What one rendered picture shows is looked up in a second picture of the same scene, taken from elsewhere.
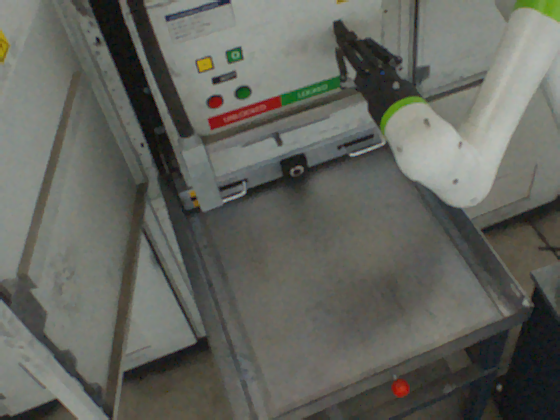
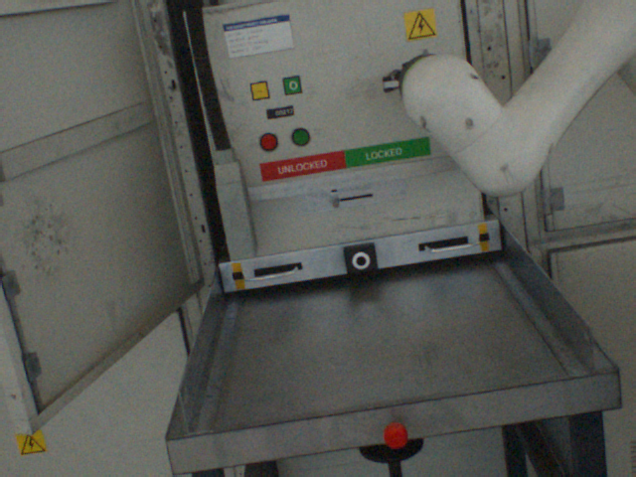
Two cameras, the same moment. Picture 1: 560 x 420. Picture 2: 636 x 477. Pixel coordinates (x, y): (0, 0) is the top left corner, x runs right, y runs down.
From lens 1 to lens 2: 0.88 m
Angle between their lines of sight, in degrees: 37
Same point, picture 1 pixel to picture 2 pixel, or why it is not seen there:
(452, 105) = (607, 262)
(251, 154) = (309, 231)
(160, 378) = not seen: outside the picture
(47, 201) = (53, 135)
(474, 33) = (621, 151)
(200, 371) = not seen: outside the picture
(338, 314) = (348, 366)
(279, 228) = (321, 310)
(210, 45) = (266, 68)
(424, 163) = (422, 83)
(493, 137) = (536, 101)
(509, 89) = (561, 58)
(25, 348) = not seen: outside the picture
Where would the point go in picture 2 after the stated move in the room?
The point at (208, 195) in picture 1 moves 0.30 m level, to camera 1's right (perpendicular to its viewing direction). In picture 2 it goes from (238, 236) to (402, 224)
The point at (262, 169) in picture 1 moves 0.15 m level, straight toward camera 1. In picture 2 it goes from (321, 254) to (309, 280)
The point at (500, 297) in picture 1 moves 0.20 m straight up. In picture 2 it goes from (572, 361) to (560, 223)
